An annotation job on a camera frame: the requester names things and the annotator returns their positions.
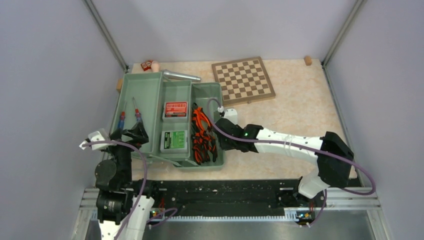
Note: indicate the aluminium frame post left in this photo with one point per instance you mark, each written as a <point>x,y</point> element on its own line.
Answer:
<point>98,20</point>

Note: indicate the orange handled pliers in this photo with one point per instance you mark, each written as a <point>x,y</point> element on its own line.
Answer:
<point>200,123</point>

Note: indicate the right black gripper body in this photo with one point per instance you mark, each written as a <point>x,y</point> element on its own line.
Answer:
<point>227,144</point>

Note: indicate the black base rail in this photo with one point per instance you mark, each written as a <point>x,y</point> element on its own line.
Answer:
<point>230,199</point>

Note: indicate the wooden chessboard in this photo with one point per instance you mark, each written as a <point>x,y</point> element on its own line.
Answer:
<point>243,81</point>

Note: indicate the aluminium frame post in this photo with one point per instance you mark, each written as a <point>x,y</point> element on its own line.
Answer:
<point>349,21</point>
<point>98,20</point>

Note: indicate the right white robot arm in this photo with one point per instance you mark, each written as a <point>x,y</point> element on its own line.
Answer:
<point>329,154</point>

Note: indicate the wooden block at left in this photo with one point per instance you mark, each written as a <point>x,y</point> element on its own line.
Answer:
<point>119,85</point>

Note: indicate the wooden handle hammer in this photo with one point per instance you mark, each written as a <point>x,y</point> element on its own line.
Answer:
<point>155,67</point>

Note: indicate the small orange pliers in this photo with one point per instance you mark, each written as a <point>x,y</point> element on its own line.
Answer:
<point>210,149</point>

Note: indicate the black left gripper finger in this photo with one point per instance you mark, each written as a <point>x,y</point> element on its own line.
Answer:
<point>116,136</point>
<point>137,134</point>

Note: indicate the red tool card pack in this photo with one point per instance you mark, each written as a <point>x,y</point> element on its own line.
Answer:
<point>175,112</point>

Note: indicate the blue handled screwdriver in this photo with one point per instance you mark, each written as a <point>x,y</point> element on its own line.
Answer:
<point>137,113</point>
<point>121,122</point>

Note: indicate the small red printed box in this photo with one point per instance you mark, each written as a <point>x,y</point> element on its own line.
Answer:
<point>146,66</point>

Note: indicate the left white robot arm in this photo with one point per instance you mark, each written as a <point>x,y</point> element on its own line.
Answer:
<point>122,204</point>

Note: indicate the orange long nose pliers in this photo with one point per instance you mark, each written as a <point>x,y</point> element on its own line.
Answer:
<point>199,153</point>

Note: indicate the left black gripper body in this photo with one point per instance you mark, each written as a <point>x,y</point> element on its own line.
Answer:
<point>123,154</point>

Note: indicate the aluminium frame post right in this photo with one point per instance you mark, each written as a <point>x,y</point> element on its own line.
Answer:
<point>349,21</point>

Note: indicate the green screw bit box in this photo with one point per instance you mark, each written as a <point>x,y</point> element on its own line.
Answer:
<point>174,142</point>

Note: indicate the green plastic tool box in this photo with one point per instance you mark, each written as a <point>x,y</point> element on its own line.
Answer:
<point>150,92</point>

